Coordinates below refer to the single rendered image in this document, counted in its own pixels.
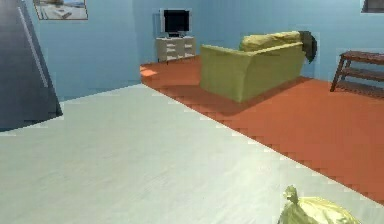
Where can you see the yellow-green sofa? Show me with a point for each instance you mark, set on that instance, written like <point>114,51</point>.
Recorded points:
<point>248,71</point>

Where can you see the dark brown wooden shelf table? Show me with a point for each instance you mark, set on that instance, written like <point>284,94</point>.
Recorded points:
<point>361,73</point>

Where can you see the dark framed window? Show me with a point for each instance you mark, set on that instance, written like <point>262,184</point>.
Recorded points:
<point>373,5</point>

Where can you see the framed wall picture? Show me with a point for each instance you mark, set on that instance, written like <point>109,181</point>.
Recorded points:
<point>61,9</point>

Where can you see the white television stand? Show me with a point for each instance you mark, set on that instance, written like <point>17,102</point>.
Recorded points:
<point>175,49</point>

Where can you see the black television set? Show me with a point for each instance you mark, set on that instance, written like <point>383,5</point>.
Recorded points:
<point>176,21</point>

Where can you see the yellow sofa cushion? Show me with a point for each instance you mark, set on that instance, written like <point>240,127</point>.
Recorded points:
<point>270,40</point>

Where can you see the dark grey fridge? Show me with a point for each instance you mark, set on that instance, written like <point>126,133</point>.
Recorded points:
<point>20,73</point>

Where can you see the yellow tied rubbish bag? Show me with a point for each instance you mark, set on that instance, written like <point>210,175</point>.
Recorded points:
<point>313,210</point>

